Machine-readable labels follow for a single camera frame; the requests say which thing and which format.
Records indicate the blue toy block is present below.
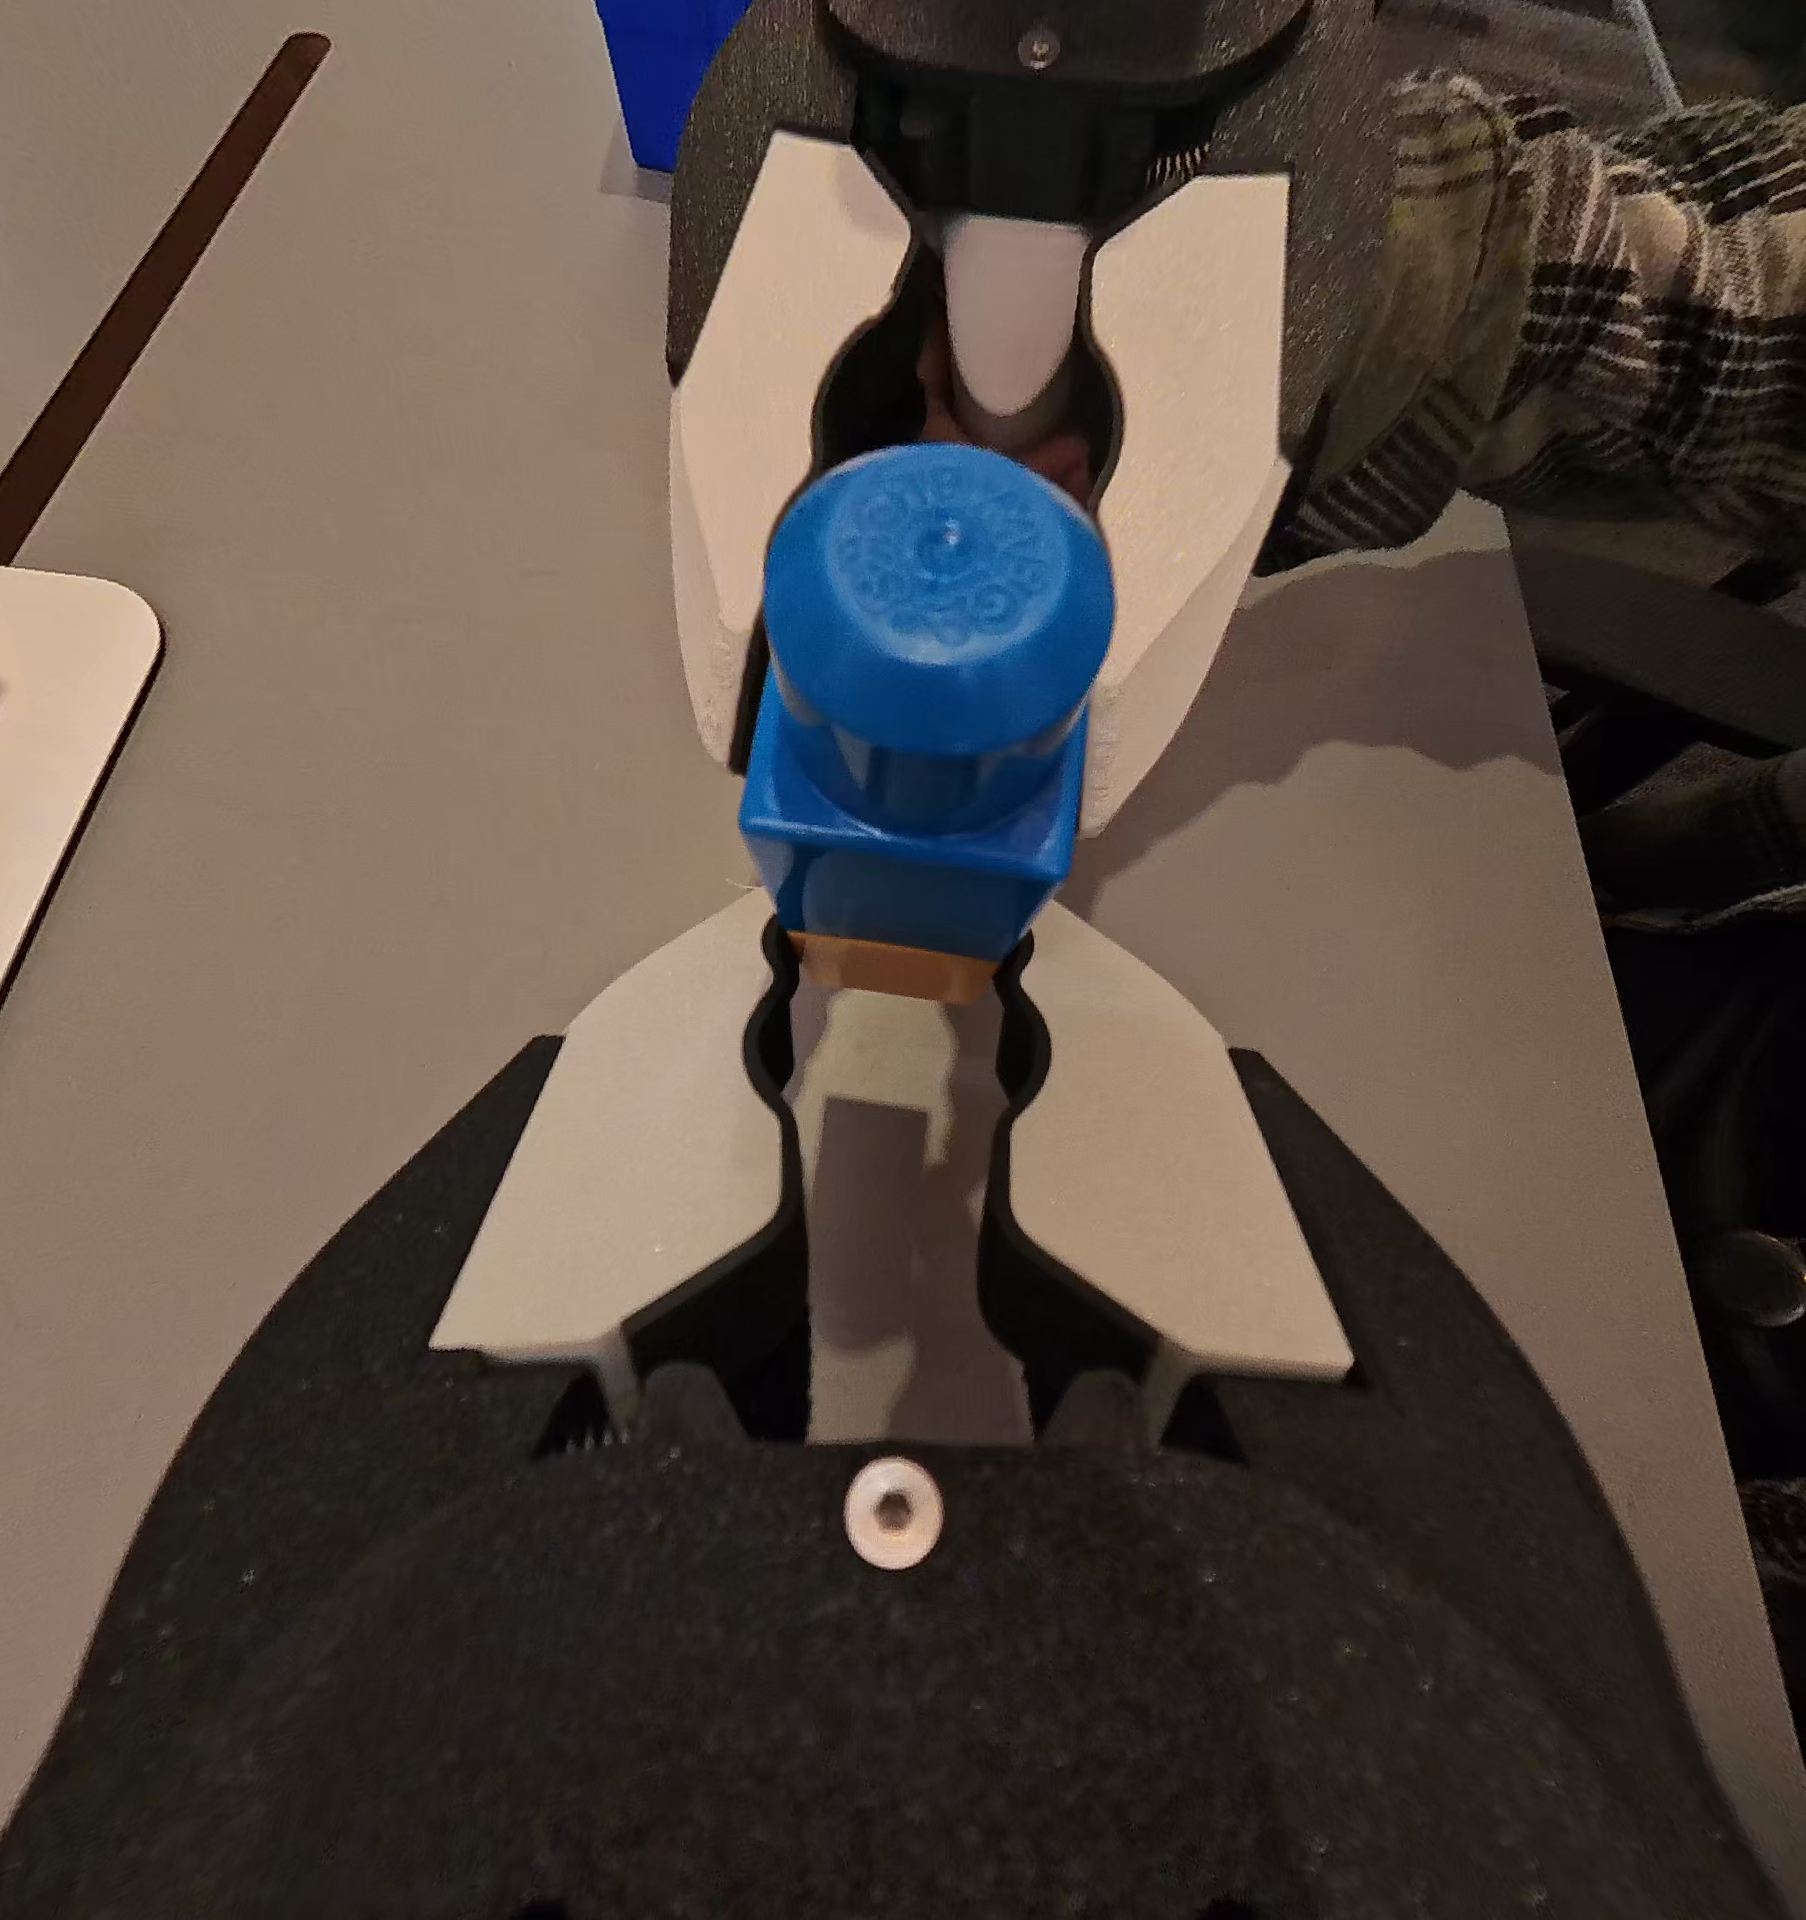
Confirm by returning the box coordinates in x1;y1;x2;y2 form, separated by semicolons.
739;440;1120;964

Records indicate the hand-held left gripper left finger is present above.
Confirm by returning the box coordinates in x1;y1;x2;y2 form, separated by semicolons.
431;897;812;1425

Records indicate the person's right forearm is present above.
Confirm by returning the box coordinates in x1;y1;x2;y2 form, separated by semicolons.
1263;75;1806;577

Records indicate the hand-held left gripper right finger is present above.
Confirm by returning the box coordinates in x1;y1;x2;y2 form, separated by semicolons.
979;927;1359;1454

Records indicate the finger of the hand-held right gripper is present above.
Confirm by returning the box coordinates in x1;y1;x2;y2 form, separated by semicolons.
1071;169;1294;842
670;127;918;777

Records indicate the white and wood document stand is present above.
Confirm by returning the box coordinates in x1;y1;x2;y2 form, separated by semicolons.
0;558;167;1119

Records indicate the blue plastic bin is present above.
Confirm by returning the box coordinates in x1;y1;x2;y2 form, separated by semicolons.
593;0;757;171

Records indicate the yellow toy block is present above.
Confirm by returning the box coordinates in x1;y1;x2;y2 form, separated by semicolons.
783;927;991;1004

